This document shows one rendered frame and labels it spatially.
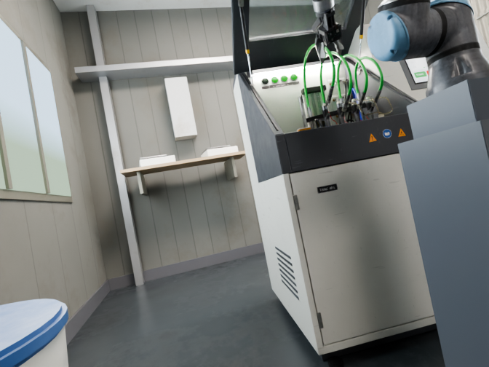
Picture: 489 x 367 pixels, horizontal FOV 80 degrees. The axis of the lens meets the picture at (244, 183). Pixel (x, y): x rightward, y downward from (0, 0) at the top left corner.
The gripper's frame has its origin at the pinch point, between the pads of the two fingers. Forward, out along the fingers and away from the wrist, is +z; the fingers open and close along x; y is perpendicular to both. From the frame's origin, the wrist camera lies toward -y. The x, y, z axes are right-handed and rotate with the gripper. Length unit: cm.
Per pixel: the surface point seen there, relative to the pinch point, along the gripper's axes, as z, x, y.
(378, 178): 37, -5, 42
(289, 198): 26, -42, 43
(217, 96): 89, -61, -223
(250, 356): 84, -87, 71
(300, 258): 43, -48, 59
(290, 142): 12.5, -32.6, 28.3
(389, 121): 24.6, 9.8, 27.2
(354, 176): 33, -14, 41
